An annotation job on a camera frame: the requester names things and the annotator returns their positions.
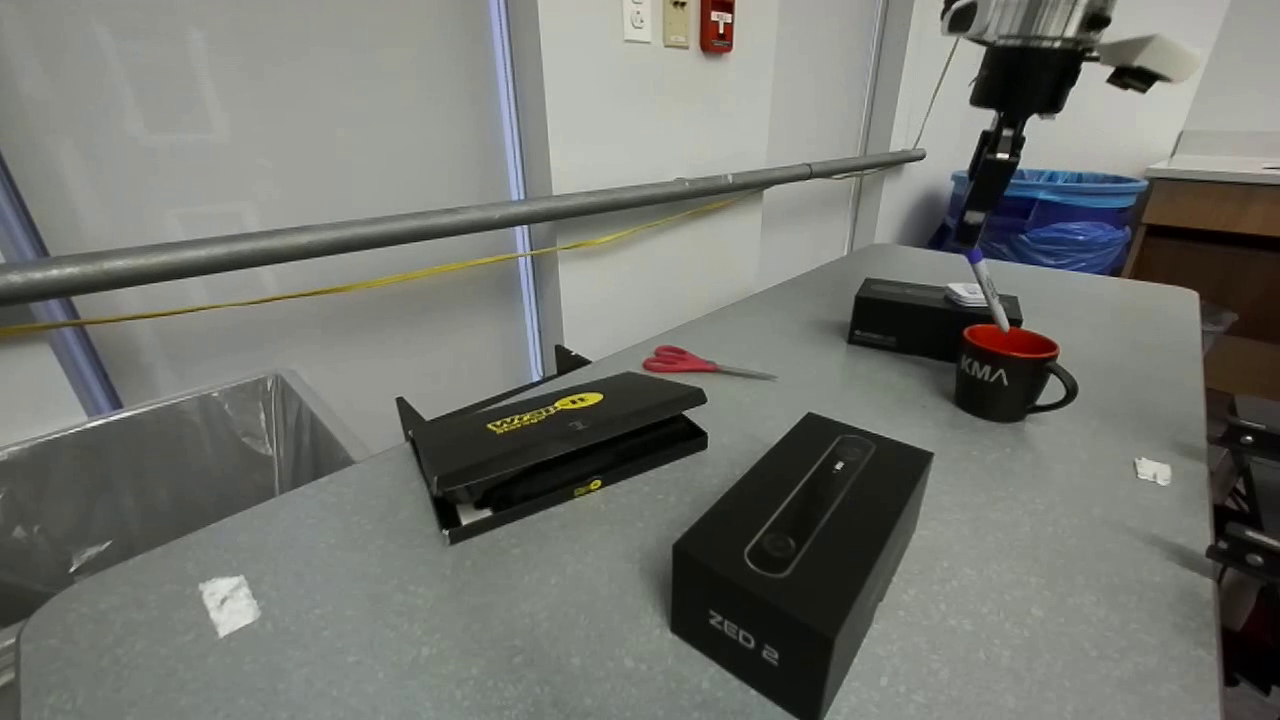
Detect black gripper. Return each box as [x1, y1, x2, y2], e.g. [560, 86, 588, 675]
[958, 45, 1082, 248]

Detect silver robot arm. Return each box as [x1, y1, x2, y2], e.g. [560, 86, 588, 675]
[939, 0, 1118, 248]

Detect blue recycling bin bag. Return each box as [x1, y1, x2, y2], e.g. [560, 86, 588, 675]
[982, 167, 1148, 276]

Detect black mug red interior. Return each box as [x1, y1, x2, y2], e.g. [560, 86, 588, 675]
[958, 324, 1082, 424]

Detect wooden cabinet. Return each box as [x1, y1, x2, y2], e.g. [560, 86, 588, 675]
[1126, 170, 1280, 401]

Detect red fire alarm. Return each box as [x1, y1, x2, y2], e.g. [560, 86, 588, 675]
[701, 0, 735, 56]

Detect white tape scrap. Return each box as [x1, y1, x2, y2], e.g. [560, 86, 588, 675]
[1136, 456, 1173, 486]

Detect black yellow folded tripod stand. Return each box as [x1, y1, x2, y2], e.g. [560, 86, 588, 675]
[395, 371, 710, 544]

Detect white paper label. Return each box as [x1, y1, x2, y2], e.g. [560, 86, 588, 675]
[199, 577, 259, 638]

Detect grey lined trash bin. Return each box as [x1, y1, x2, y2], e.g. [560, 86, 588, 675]
[0, 371, 360, 671]

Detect white wall switch plate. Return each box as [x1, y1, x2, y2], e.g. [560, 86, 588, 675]
[621, 0, 657, 45]

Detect red handled scissors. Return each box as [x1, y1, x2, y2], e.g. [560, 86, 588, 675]
[640, 343, 777, 379]

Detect black ZED camera box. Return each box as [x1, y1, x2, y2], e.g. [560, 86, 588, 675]
[667, 411, 932, 720]

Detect grey metal rail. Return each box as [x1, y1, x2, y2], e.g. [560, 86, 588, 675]
[0, 147, 925, 302]

